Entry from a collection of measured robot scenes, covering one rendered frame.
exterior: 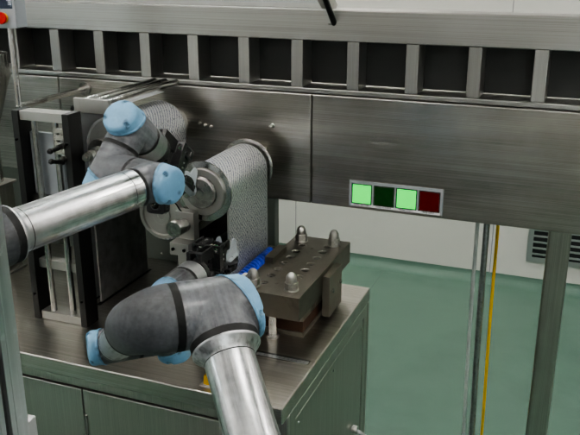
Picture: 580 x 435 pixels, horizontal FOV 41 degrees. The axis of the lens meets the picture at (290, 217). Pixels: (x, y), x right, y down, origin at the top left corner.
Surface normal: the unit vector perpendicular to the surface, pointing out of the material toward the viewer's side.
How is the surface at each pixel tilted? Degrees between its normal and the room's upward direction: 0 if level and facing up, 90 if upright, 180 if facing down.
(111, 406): 90
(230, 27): 90
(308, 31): 90
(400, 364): 0
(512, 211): 90
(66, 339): 0
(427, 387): 0
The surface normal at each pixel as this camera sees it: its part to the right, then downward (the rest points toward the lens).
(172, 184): 0.80, 0.20
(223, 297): 0.20, -0.61
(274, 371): 0.00, -0.95
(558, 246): -0.36, 0.30
